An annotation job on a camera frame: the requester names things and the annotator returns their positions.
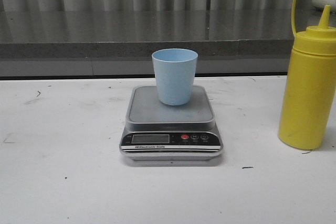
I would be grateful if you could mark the light blue plastic cup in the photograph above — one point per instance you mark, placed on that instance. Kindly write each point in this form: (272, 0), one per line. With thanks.
(174, 70)

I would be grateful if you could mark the silver digital kitchen scale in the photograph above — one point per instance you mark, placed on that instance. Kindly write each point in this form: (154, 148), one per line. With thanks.
(155, 131)

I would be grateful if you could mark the grey stone counter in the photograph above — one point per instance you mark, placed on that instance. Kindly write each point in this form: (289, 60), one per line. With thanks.
(120, 44)

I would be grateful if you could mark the yellow squeeze bottle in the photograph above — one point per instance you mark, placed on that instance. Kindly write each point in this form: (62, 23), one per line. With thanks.
(310, 86)

